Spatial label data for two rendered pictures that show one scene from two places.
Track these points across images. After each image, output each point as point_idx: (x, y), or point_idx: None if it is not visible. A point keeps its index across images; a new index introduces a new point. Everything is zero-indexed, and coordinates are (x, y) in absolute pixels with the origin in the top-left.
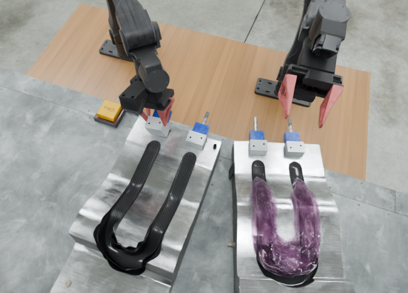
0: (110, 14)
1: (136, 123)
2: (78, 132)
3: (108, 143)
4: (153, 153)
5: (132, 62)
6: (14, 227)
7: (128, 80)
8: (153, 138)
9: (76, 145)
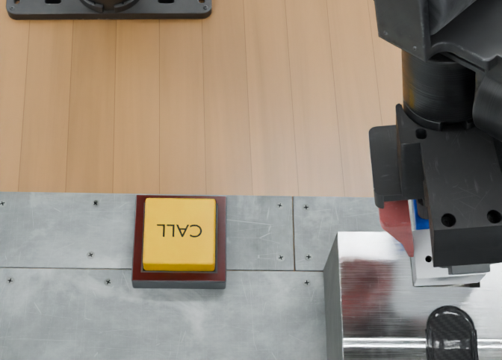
0: None
1: (342, 262)
2: (95, 351)
3: (227, 355)
4: (458, 355)
5: (150, 21)
6: None
7: (170, 93)
8: (432, 302)
9: None
